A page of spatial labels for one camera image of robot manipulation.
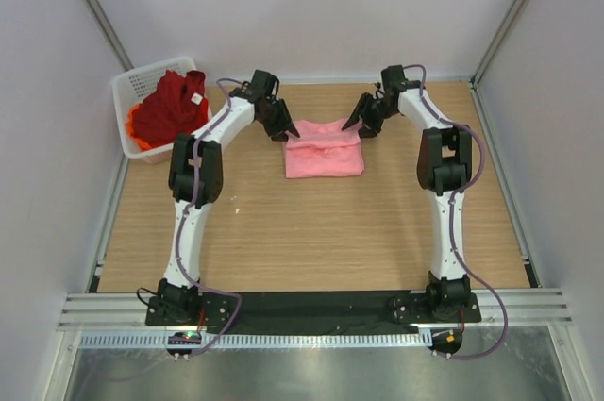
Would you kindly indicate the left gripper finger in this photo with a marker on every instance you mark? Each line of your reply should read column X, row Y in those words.
column 285, row 123
column 277, row 133

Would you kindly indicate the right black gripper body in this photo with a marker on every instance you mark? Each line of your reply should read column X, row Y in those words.
column 376, row 112

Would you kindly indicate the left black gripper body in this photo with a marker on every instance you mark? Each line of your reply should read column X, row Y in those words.
column 272, row 121

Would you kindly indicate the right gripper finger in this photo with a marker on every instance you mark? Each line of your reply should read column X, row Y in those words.
column 358, row 111
column 365, row 132

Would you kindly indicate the pink t shirt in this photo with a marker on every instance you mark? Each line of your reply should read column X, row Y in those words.
column 323, row 150

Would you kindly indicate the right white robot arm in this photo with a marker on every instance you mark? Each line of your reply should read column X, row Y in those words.
column 443, row 169

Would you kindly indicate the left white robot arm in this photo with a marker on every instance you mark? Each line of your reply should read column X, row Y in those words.
column 196, row 181

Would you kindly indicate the dark red t shirt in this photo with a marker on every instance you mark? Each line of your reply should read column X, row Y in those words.
column 178, row 93

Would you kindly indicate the orange t shirt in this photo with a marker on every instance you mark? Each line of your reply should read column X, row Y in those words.
column 152, row 128

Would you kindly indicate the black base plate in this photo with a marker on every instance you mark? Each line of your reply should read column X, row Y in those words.
column 311, row 313

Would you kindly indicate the right aluminium frame post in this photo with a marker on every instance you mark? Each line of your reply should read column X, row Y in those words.
column 510, row 19

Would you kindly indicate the aluminium frame post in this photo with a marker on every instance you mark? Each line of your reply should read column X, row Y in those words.
column 106, row 28
column 510, row 19

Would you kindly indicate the white slotted cable duct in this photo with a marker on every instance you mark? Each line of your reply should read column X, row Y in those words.
column 183, row 340

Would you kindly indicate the left aluminium frame post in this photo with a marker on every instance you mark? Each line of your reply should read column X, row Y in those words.
column 106, row 28

